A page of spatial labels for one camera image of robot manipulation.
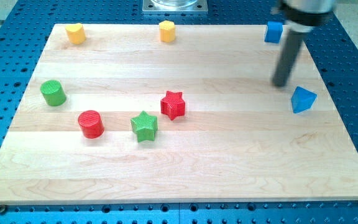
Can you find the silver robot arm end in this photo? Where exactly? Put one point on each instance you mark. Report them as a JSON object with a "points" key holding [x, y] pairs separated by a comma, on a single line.
{"points": [[303, 15]]}

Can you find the red star block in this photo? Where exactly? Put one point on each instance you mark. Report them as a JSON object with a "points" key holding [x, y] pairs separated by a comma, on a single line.
{"points": [[173, 105]]}

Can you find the green star block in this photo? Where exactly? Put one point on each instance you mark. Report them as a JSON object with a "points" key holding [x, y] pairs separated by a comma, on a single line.
{"points": [[144, 126]]}

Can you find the light wooden board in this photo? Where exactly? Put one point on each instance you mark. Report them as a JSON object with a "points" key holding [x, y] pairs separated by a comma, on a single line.
{"points": [[239, 140]]}

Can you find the yellow hexagon block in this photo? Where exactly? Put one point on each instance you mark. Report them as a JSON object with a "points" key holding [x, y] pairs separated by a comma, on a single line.
{"points": [[167, 31]]}

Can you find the red cylinder block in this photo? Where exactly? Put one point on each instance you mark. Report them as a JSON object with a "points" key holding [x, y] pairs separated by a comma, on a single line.
{"points": [[91, 124]]}

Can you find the blue triangle block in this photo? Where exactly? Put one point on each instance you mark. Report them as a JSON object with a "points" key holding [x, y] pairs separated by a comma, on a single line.
{"points": [[302, 99]]}

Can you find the green cylinder block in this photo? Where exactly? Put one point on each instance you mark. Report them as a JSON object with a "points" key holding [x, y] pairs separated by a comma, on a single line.
{"points": [[53, 93]]}

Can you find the blue cube block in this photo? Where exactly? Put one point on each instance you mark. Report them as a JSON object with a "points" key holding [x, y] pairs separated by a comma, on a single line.
{"points": [[273, 32]]}

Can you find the yellow heart block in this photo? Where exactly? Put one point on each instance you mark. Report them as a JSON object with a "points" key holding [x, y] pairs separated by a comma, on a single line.
{"points": [[75, 33]]}

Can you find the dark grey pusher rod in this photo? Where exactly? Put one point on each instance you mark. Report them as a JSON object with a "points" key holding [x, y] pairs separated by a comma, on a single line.
{"points": [[287, 57]]}

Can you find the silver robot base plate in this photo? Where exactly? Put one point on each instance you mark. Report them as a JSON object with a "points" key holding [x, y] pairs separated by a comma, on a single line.
{"points": [[174, 6]]}

